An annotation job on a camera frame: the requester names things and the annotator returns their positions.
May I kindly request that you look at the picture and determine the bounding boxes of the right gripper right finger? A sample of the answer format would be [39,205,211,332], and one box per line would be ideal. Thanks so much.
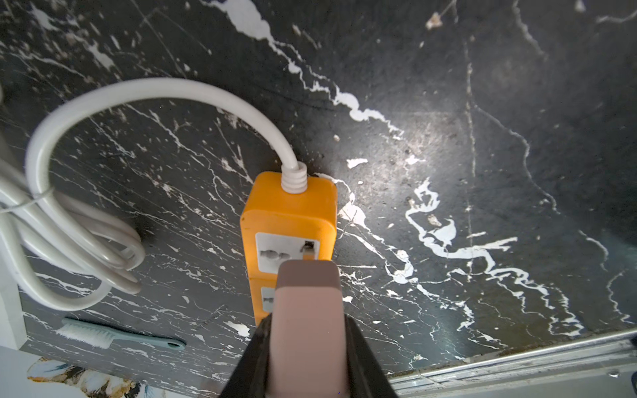
[344,315,397,398]

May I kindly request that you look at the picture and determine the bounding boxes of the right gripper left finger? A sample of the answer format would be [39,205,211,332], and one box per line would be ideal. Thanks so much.
[219,315,272,398]

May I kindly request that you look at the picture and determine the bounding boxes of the pink plug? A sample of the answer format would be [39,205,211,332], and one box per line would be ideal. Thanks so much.
[266,260,350,397]

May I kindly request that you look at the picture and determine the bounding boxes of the orange power strip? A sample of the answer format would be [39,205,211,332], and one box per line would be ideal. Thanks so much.
[240,172,338,324]

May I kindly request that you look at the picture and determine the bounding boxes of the white tiered display stand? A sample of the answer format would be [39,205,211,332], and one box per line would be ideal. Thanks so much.
[0,264,28,350]

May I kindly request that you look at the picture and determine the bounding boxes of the white cable bundle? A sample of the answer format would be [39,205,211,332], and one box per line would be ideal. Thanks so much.
[0,76,310,313]

